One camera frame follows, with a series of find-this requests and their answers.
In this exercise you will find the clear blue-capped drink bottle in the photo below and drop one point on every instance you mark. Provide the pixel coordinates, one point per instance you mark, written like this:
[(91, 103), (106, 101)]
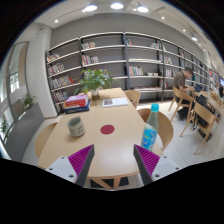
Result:
[(150, 133)]

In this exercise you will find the thick dark blue book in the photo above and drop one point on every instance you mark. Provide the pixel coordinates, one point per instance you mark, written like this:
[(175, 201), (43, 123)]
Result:
[(77, 109)]

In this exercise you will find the group of ceiling lights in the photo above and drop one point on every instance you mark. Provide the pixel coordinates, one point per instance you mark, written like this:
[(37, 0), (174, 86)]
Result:
[(116, 6)]

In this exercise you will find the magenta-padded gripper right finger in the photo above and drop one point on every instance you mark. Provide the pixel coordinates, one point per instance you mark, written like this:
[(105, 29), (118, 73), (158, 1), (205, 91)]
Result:
[(165, 166)]

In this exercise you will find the person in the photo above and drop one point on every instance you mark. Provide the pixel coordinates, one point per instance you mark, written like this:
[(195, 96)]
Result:
[(180, 81)]

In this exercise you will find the pink-covered red book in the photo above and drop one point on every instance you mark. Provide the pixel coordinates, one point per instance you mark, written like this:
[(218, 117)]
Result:
[(76, 99)]

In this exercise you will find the group of wooden slat chairs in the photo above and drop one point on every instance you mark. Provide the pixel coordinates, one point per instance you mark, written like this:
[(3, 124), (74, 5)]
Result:
[(203, 115)]

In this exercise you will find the small window-side green plant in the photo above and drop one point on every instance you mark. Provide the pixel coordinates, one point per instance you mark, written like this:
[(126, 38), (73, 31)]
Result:
[(28, 101)]

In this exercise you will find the white printed booklet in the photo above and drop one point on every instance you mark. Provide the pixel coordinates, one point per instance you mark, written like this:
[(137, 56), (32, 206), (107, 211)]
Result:
[(115, 102)]

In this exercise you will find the wooden round-backed chair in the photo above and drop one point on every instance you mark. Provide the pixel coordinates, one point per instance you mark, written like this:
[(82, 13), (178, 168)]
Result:
[(134, 96), (165, 128), (43, 140)]

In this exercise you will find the leafy green potted plant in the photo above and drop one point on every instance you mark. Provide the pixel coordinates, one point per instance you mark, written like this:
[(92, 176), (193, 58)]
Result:
[(94, 80)]

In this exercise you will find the flat round red coaster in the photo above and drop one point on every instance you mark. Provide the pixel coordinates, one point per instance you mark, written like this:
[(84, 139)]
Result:
[(107, 129)]

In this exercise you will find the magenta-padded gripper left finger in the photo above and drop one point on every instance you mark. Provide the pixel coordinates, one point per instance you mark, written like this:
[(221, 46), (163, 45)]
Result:
[(63, 166)]

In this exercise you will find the thick red book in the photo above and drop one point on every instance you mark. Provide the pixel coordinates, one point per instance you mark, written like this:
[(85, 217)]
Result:
[(77, 104)]

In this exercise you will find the beige patterned green-lined mug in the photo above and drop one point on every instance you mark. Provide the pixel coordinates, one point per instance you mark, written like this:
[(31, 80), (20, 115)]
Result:
[(76, 127)]

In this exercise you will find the grey bookshelf unit with books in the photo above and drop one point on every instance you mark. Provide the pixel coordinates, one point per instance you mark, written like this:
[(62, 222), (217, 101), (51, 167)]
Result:
[(140, 60)]

